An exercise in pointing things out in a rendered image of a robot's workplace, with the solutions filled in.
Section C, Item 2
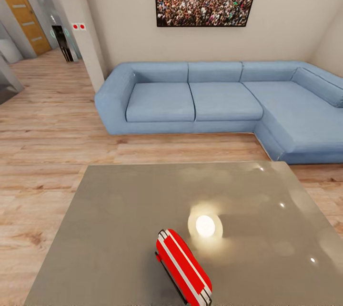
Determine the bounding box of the radio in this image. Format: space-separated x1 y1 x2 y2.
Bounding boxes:
155 229 212 306

